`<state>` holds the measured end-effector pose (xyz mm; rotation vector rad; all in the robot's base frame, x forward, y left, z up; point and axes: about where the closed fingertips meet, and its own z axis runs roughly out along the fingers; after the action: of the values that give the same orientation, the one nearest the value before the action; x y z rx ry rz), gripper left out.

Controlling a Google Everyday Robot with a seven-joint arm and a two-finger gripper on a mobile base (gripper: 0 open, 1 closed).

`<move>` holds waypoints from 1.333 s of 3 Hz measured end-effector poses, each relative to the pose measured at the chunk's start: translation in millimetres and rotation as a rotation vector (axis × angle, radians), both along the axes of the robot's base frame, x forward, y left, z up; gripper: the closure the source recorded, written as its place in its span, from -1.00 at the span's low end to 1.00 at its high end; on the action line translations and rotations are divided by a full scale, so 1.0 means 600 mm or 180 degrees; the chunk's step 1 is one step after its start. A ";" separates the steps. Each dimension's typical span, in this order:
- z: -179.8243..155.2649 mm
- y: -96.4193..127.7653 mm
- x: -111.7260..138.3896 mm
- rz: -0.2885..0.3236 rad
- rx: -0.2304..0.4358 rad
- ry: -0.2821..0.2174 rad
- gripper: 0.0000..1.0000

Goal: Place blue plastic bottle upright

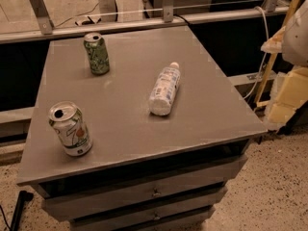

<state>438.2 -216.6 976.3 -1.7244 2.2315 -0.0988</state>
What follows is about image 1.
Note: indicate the grey metal railing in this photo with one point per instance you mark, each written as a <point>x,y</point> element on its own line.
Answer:
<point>119,27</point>

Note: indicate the middle metal bracket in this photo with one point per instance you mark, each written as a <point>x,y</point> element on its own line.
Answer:
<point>167,10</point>

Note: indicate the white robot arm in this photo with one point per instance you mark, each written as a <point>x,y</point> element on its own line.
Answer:
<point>292,39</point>

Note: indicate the lower grey drawer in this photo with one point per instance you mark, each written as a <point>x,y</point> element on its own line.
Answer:
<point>152,211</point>

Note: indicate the white 7up soda can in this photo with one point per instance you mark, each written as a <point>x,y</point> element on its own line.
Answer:
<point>67,121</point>

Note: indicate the upper grey drawer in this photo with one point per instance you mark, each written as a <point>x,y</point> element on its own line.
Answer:
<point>97,201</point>

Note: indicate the green soda can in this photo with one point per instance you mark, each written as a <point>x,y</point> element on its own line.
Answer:
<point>97,53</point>

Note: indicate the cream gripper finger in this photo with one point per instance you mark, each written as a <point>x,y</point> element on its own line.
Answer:
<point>274,44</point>

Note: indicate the left metal bracket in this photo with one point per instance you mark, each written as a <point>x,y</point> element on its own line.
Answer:
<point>42,15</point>

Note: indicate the grey drawer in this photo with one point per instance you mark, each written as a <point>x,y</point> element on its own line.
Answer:
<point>152,211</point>
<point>97,201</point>

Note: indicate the grey drawer cabinet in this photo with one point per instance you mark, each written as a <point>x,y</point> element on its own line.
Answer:
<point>209,119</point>

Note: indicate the black floor object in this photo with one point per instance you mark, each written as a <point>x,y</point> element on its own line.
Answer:
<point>23,197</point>

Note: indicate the clear blue-label plastic bottle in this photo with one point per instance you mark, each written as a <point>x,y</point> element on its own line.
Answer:
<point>163,94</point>

